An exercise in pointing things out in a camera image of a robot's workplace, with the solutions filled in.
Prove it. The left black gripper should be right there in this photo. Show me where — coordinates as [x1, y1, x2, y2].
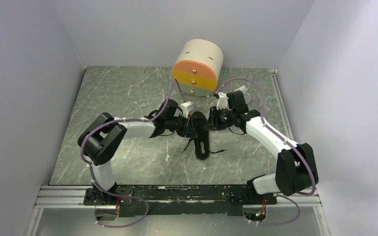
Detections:
[165, 113, 198, 138]

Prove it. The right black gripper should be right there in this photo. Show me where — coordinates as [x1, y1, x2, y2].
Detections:
[204, 106, 236, 131]

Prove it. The black shoelace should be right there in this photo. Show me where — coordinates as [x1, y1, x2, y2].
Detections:
[181, 138, 227, 160]

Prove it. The black shoe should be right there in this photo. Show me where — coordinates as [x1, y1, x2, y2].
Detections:
[191, 111, 210, 160]

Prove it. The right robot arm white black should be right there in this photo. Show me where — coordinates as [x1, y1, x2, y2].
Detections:
[205, 91, 318, 204]

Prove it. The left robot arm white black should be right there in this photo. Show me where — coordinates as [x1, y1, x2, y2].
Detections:
[77, 99, 198, 205]

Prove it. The clear plastic cup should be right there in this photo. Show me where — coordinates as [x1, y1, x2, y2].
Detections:
[234, 86, 252, 103]

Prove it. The round cream drawer cabinet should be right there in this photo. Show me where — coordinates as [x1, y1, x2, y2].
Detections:
[172, 39, 223, 96]

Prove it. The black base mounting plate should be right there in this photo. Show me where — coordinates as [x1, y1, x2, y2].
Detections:
[83, 184, 277, 217]

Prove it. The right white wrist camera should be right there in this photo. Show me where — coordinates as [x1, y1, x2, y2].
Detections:
[214, 92, 228, 110]

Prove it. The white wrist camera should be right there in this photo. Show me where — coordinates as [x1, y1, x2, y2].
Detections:
[214, 92, 228, 110]
[179, 101, 195, 118]

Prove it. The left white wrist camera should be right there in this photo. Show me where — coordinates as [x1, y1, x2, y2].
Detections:
[179, 101, 195, 118]

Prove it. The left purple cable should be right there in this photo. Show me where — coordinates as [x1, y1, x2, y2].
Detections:
[80, 79, 187, 229]

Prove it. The aluminium frame rail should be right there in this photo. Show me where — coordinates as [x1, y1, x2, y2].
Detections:
[34, 185, 322, 208]

